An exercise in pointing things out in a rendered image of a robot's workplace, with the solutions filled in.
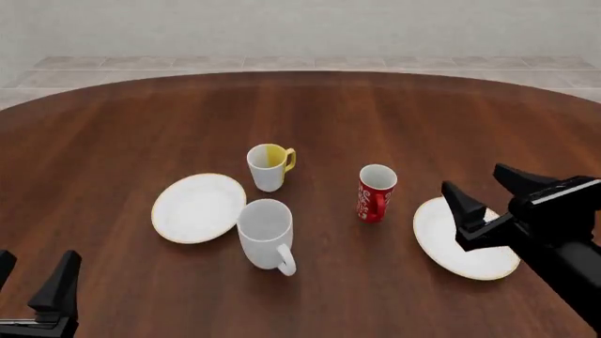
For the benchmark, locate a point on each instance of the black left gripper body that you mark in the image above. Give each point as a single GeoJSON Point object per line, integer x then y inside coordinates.
{"type": "Point", "coordinates": [33, 327]}

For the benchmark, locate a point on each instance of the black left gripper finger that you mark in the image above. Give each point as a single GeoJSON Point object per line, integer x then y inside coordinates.
{"type": "Point", "coordinates": [4, 262]}
{"type": "Point", "coordinates": [56, 288]}

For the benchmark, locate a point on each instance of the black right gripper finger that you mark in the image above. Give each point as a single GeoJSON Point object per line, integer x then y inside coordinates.
{"type": "Point", "coordinates": [462, 207]}
{"type": "Point", "coordinates": [521, 181]}

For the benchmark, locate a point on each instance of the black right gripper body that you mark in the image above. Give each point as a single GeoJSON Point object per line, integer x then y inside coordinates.
{"type": "Point", "coordinates": [526, 218]}

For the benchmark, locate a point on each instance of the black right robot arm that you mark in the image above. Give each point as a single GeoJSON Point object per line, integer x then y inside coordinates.
{"type": "Point", "coordinates": [575, 267]}

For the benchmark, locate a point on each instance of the white plate with gold rim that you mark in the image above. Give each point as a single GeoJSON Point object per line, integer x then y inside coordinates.
{"type": "Point", "coordinates": [441, 239]}
{"type": "Point", "coordinates": [197, 207]}

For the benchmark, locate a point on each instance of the red mug with white print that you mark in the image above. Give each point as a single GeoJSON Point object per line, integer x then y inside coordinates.
{"type": "Point", "coordinates": [373, 197]}

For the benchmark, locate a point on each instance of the white and yellow mug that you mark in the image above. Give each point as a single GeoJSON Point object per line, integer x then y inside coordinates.
{"type": "Point", "coordinates": [268, 169]}

